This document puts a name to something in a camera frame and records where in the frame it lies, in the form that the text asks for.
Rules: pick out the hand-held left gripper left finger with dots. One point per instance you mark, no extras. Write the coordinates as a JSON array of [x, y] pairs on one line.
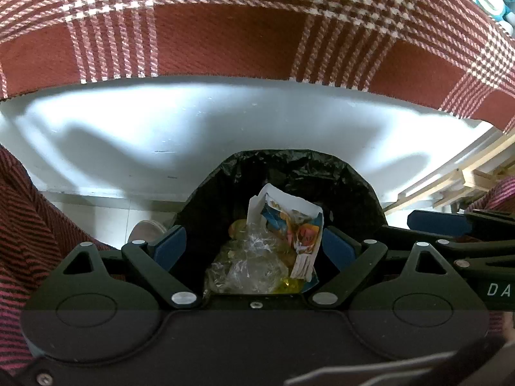
[[171, 243]]

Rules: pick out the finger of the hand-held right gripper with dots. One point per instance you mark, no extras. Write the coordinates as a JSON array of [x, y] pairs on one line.
[[483, 255], [438, 222]]

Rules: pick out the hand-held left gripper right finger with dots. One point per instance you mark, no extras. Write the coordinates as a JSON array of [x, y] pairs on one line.
[[338, 249]]

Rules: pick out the colourful torn snack packet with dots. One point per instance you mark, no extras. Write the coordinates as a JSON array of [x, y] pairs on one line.
[[297, 229]]

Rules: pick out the clear plastic bag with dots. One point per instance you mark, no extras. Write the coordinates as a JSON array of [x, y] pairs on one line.
[[249, 265]]

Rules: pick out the trash bin with black liner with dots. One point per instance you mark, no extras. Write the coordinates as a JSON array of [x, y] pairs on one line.
[[225, 177]]

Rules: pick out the person's beige shoe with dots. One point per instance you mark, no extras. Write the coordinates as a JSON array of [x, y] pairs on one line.
[[147, 231]]

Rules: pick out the wooden rack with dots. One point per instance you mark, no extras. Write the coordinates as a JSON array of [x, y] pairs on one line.
[[478, 177]]

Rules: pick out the white table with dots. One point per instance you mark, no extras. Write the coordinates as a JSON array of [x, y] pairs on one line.
[[161, 128]]

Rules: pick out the red plaid tablecloth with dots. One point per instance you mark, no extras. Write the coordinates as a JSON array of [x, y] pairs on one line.
[[201, 28]]

